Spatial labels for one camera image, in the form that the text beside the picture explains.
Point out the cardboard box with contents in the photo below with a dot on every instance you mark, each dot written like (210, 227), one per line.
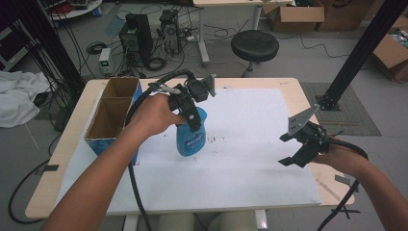
(391, 54)

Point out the white crumpled cloth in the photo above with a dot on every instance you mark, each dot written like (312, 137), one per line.
(19, 96)

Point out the blue spray bottle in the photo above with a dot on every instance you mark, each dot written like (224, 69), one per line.
(191, 142)

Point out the large closed cardboard box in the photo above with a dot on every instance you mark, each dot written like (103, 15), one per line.
(346, 14)

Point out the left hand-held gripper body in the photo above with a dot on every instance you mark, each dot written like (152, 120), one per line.
(195, 89)

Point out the white board mat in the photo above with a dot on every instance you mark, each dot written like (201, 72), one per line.
(243, 166)

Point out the person's left hand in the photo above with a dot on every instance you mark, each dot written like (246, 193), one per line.
(150, 115)

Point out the round white table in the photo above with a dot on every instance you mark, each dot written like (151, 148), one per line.
(77, 9)

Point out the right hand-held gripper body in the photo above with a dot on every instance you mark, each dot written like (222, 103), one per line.
(312, 139)

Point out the open cardboard box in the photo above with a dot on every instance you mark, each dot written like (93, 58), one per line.
(295, 16)

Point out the person's right hand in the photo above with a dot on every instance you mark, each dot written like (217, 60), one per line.
(340, 159)

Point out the blue-sided cardboard box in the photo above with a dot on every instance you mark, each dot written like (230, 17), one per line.
(110, 118)

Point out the white-legged desk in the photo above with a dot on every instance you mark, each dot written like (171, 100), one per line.
(202, 32)

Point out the large black computer tower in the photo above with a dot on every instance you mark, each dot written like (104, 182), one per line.
(136, 38)

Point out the grey floor mat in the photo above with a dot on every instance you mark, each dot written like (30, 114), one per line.
(352, 115)

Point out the light wooden table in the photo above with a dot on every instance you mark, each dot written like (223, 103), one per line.
(73, 128)

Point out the black round stool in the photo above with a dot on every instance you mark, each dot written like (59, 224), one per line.
(255, 45)

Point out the slim grey computer tower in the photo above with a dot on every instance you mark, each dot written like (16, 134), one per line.
(169, 30)

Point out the black aluminium frame post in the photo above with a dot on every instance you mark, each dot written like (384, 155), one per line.
(359, 54)

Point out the white power supply unit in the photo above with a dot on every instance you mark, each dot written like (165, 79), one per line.
(105, 61)

